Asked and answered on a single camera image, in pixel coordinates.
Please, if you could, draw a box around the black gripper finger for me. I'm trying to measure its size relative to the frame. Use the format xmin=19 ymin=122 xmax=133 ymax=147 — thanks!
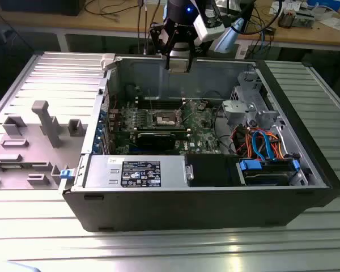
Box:
xmin=186 ymin=29 xmax=210 ymax=72
xmin=149 ymin=22 xmax=173 ymax=71

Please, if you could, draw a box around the silver square CPU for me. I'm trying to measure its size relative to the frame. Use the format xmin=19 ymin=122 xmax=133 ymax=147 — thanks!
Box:
xmin=169 ymin=62 xmax=189 ymax=73

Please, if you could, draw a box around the silver wire locking lever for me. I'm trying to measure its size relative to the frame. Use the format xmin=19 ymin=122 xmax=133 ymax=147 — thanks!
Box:
xmin=177 ymin=99 xmax=192 ymax=113
xmin=148 ymin=89 xmax=156 ymax=114

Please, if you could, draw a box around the black RAM slot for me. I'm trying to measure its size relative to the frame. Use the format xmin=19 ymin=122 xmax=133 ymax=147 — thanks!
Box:
xmin=138 ymin=97 xmax=185 ymax=104
xmin=138 ymin=103 xmax=185 ymax=111

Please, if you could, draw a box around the metal CPU socket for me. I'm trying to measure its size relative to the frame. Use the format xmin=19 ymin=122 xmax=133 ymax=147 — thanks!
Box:
xmin=149 ymin=109 xmax=184 ymax=128

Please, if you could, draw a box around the wooden desk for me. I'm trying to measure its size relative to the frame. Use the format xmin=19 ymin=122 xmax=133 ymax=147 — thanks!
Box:
xmin=0 ymin=0 xmax=340 ymax=52

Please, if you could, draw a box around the silver metal drive cage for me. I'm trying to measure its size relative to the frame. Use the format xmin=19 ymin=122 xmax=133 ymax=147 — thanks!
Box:
xmin=222 ymin=70 xmax=290 ymax=134

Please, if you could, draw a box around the black tower box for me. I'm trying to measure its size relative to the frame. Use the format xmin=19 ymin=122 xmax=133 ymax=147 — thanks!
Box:
xmin=240 ymin=0 xmax=256 ymax=35

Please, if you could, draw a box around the green motherboard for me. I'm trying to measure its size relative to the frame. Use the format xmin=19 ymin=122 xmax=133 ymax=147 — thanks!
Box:
xmin=107 ymin=97 xmax=224 ymax=155

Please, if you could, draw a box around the white printed card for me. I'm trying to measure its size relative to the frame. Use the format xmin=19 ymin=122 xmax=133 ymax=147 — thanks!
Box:
xmin=269 ymin=0 xmax=301 ymax=15

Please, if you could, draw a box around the copper heatsink cooler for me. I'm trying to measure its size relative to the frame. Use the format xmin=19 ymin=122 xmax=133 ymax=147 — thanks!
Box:
xmin=277 ymin=7 xmax=296 ymax=29

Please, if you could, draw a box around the black graphics card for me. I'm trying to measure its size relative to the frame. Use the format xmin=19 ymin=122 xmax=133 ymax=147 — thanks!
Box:
xmin=135 ymin=131 xmax=177 ymax=152

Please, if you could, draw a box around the grey electronic box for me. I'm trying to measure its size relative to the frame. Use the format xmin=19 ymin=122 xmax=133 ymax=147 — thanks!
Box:
xmin=294 ymin=10 xmax=315 ymax=29

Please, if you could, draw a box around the black monitor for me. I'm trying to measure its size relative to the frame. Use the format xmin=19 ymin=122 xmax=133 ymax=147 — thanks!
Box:
xmin=0 ymin=0 xmax=87 ymax=16

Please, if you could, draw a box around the blue plastic box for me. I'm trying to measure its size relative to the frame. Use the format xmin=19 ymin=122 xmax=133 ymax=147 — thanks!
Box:
xmin=307 ymin=0 xmax=340 ymax=9

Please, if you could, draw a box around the white paper sheet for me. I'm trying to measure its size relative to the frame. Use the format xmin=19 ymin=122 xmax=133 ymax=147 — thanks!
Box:
xmin=318 ymin=15 xmax=340 ymax=31

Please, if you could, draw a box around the hard disk in blue carrier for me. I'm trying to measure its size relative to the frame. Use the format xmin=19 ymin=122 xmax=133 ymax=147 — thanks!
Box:
xmin=239 ymin=159 xmax=301 ymax=186

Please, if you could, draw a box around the silver power supply unit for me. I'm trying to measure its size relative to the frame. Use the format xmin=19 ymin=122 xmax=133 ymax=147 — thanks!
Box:
xmin=84 ymin=155 xmax=186 ymax=189

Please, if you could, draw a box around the grey parts rack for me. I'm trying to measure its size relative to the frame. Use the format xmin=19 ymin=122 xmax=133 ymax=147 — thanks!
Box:
xmin=0 ymin=100 xmax=88 ymax=190

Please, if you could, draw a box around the black open PC case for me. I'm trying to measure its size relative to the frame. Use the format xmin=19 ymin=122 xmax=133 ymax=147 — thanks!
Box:
xmin=58 ymin=52 xmax=340 ymax=233

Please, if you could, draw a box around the pale blue rounded object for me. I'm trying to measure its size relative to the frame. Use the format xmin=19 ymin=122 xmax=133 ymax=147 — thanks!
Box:
xmin=5 ymin=259 xmax=42 ymax=272

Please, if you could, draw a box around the black hanging cable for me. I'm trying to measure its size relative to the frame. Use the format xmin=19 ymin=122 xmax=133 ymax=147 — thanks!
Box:
xmin=143 ymin=0 xmax=148 ymax=56
xmin=137 ymin=0 xmax=142 ymax=56

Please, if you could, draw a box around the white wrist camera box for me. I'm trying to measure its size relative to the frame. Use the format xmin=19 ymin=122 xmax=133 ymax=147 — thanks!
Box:
xmin=194 ymin=11 xmax=226 ymax=43

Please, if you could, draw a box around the grey case latch handle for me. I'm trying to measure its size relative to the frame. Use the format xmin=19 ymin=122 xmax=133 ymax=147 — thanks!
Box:
xmin=100 ymin=53 xmax=116 ymax=72

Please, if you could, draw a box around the blue cable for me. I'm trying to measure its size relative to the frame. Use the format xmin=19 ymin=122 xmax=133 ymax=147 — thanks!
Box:
xmin=259 ymin=24 xmax=273 ymax=50

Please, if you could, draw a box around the black case cable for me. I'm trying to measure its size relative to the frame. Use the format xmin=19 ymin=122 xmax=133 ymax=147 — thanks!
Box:
xmin=213 ymin=107 xmax=239 ymax=156

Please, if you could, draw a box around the orange wire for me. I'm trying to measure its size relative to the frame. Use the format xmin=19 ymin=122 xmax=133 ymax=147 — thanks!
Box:
xmin=242 ymin=127 xmax=254 ymax=156
xmin=259 ymin=130 xmax=287 ymax=159

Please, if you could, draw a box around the blue wire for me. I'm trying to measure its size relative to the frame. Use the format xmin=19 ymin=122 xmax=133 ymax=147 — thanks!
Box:
xmin=250 ymin=129 xmax=278 ymax=163

